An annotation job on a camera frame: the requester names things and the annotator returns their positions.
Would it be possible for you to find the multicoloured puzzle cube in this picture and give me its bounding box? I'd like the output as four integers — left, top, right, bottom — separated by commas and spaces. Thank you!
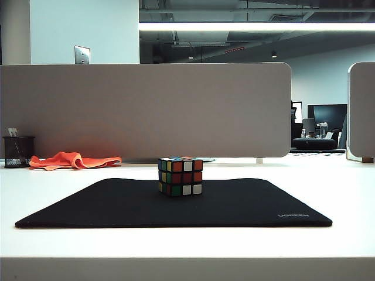
158, 156, 204, 198

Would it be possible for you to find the black mouse pad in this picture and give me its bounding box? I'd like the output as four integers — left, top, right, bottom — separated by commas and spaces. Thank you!
14, 177, 333, 229

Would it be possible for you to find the beige desk partition panel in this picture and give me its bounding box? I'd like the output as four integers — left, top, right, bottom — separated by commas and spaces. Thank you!
347, 61, 375, 160
0, 61, 292, 164

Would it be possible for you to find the orange cloth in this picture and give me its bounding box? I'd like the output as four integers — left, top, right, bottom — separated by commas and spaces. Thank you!
29, 151, 122, 170

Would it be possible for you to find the grey office chair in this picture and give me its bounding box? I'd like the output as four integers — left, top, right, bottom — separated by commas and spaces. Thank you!
302, 118, 318, 137

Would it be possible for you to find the black round ottoman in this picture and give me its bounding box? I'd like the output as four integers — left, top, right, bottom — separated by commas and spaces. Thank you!
291, 137, 337, 150

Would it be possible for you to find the long ceiling light strip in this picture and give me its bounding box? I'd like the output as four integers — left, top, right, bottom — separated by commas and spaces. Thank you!
138, 22, 375, 32

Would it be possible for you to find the dark computer monitor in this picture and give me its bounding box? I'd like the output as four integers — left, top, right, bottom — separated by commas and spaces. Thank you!
307, 104, 349, 132

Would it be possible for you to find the black mesh pen holder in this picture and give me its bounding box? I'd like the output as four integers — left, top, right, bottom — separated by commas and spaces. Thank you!
2, 136, 36, 169

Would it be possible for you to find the metal wall switch plate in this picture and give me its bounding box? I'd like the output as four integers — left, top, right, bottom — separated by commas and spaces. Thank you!
74, 44, 91, 64

